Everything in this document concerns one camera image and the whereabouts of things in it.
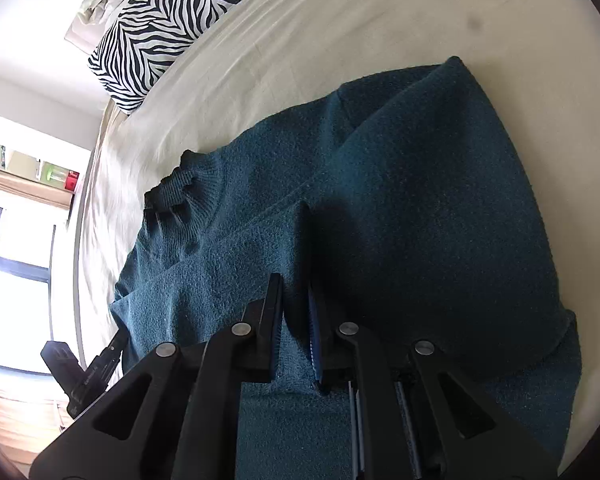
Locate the black framed window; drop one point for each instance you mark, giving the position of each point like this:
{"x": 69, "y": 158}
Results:
{"x": 15, "y": 260}

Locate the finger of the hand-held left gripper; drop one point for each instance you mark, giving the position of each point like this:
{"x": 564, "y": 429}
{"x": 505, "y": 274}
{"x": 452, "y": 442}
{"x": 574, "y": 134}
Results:
{"x": 115, "y": 347}

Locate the teal knit sweater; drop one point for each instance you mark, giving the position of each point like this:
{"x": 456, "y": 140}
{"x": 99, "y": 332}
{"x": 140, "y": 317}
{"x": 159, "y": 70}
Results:
{"x": 405, "y": 210}

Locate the beige bed sheet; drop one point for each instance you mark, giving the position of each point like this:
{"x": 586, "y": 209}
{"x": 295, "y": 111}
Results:
{"x": 305, "y": 60}

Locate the zebra print pillow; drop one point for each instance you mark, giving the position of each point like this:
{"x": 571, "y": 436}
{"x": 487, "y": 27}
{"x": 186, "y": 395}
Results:
{"x": 155, "y": 25}

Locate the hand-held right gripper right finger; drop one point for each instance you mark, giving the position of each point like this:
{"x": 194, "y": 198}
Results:
{"x": 316, "y": 331}

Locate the wooden shelf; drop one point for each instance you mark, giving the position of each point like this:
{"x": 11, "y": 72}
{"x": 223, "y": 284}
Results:
{"x": 25, "y": 191}

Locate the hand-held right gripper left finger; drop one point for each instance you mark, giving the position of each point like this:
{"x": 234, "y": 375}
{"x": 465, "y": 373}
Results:
{"x": 275, "y": 321}

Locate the white pillow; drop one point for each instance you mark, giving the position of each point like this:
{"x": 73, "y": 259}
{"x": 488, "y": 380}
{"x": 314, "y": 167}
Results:
{"x": 94, "y": 10}

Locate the red box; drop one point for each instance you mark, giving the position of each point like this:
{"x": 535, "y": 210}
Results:
{"x": 72, "y": 181}

